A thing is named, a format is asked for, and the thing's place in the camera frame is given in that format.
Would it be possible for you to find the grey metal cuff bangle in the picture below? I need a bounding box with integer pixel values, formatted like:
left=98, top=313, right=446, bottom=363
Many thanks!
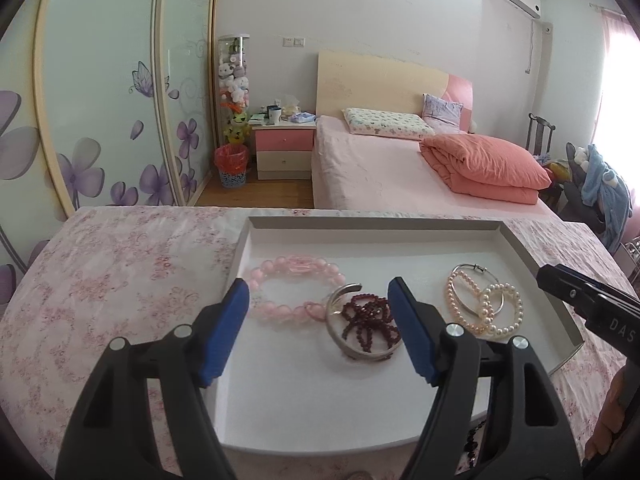
left=325, top=283, right=404, bottom=361

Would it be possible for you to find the black bead bracelet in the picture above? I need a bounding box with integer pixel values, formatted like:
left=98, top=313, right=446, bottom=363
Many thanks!
left=462, top=421, right=489, bottom=467

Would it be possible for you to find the dark wooden chair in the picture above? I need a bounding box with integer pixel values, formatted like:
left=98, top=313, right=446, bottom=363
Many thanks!
left=527, top=112, right=559, bottom=159

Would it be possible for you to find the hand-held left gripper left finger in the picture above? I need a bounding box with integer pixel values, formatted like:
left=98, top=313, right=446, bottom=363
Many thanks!
left=55, top=277, right=251, bottom=480

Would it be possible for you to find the bed with pink sheet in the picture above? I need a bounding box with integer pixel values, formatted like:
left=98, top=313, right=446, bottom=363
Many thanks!
left=311, top=115, right=562, bottom=210

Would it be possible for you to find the grey shallow tray box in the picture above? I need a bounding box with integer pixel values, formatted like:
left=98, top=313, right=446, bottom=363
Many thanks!
left=212, top=216, right=586, bottom=453

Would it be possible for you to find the glass plush toy display column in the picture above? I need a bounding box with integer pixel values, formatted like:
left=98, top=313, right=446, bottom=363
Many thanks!
left=217, top=34, right=251, bottom=146

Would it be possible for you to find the thin silver bangle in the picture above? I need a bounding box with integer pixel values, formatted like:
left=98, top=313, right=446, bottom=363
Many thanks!
left=447, top=263, right=506, bottom=319

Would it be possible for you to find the pink pearl bracelet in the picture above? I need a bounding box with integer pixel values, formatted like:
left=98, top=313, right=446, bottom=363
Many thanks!
left=446, top=270, right=494, bottom=336

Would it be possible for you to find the light blue garment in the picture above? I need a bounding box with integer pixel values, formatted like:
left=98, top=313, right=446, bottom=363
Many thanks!
left=580, top=144, right=634, bottom=254

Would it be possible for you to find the red lined waste basket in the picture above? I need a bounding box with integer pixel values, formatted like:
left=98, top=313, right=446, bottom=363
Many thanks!
left=215, top=143, right=250, bottom=190

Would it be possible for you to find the pink and beige nightstand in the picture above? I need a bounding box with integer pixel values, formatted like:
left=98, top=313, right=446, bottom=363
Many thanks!
left=251, top=121, right=317, bottom=181

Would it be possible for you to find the dark red bead bracelet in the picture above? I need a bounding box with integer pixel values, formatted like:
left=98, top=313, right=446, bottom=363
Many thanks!
left=341, top=292, right=402, bottom=354

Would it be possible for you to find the grey chair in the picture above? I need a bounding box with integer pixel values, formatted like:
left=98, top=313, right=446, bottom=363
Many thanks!
left=562, top=142, right=626, bottom=241

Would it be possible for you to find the lilac pillow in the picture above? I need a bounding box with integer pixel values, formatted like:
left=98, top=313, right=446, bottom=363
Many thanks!
left=421, top=93, right=464, bottom=134

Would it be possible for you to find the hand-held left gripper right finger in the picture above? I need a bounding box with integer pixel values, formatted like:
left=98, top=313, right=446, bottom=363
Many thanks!
left=387, top=276, right=583, bottom=480

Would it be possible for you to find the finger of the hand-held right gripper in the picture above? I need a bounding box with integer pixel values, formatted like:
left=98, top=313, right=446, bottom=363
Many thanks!
left=537, top=264, right=608, bottom=313

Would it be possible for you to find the person's right hand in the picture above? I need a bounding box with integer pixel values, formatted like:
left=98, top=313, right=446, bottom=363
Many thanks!
left=584, top=360, right=640, bottom=467

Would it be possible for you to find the pink curtain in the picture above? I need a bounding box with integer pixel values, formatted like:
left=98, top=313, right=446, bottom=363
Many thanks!
left=590, top=6, right=640, bottom=161

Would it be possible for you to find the pink crystal bead bracelet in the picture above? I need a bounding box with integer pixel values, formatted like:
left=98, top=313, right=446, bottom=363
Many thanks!
left=248, top=255, right=347, bottom=322

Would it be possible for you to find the air conditioner pipe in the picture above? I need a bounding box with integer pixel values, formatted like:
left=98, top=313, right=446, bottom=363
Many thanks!
left=522, top=19, right=554, bottom=75

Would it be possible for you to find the beige and pink headboard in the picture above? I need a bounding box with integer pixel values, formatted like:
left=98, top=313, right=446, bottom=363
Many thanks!
left=316, top=50, right=475, bottom=134

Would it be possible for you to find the white pearl bracelet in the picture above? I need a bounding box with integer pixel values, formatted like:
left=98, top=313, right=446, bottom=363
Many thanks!
left=480, top=283, right=524, bottom=339

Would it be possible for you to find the pink floral tablecloth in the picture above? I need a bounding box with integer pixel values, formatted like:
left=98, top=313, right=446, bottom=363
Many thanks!
left=0, top=205, right=640, bottom=480

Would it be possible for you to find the coral folded quilt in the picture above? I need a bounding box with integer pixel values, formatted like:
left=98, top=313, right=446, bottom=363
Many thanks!
left=419, top=133, right=554, bottom=205

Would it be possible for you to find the patterned flat pillow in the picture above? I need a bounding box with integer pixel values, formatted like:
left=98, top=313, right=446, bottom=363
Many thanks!
left=342, top=107, right=436, bottom=141

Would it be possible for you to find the floral sliding door wardrobe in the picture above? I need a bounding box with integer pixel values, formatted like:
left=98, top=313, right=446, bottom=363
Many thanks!
left=0, top=0, right=221, bottom=286

